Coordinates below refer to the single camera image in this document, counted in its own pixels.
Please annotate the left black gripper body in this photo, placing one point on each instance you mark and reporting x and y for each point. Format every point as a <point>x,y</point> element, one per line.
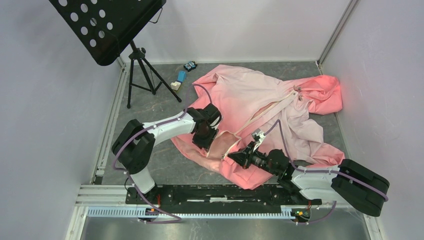
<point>205,139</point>

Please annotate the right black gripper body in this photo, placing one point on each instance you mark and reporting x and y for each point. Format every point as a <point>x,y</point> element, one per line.
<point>255,158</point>

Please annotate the pink zip-up jacket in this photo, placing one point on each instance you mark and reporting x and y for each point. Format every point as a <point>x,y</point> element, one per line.
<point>249,100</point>

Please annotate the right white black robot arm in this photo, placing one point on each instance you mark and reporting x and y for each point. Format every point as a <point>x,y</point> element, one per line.
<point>348,182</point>

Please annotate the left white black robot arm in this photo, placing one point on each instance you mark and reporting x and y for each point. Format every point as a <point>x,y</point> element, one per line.
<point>133,147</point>

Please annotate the cream white block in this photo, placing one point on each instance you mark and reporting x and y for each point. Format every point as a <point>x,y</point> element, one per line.
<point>175,86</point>

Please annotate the blue block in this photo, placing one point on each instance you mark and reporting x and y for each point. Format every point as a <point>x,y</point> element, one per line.
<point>182,75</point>

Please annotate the small black blue toy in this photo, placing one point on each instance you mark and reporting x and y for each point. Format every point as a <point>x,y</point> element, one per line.
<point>189,66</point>

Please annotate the black perforated music stand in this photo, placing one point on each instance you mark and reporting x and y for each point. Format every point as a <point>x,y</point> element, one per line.
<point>107,27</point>

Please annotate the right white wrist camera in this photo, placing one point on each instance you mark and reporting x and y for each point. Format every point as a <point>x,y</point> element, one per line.
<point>258,137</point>

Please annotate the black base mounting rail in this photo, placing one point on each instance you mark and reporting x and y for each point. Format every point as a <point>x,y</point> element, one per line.
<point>224,199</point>

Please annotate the white toothed cable duct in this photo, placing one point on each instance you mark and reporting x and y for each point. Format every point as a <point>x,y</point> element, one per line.
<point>140,212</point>

